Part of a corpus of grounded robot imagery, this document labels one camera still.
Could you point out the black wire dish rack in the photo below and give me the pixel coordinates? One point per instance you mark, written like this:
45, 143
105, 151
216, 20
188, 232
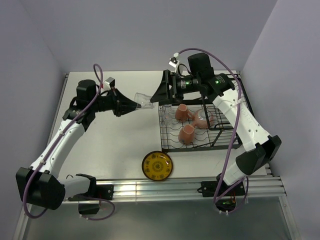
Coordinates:
216, 137

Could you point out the pink mug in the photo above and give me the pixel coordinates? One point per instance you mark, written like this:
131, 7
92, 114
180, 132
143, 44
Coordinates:
186, 134
182, 113

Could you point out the red floral patterned bowl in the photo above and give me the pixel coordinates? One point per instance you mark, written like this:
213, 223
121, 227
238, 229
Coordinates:
200, 119

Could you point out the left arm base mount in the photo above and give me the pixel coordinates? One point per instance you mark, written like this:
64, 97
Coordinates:
102, 194

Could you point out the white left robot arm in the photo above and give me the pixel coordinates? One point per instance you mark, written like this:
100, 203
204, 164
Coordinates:
38, 184

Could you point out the yellow patterned plate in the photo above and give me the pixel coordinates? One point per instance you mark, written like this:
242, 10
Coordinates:
157, 166

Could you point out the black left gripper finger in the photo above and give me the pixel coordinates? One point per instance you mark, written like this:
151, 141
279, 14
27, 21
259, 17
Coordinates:
126, 103
124, 111

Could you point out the clear shot glass front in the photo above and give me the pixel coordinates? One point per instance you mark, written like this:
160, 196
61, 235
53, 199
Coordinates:
143, 101

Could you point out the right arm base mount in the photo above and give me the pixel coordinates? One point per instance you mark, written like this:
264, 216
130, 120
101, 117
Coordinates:
208, 189

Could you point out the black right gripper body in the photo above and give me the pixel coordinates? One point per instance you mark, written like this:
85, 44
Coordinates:
181, 85

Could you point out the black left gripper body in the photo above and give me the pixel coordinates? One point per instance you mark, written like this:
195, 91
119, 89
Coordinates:
114, 102

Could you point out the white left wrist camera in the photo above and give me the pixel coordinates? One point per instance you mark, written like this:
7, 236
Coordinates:
109, 83

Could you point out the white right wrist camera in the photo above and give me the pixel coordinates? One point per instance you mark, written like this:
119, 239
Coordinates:
174, 60

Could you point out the aluminium rail frame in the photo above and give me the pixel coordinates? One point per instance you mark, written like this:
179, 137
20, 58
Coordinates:
171, 210

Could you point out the clear shot glass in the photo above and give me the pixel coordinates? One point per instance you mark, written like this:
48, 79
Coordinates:
167, 119
166, 109
143, 101

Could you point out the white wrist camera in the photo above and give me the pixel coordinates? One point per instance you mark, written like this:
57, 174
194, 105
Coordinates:
174, 60
109, 83

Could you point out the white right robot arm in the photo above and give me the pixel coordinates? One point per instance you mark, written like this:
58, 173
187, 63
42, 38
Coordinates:
225, 94

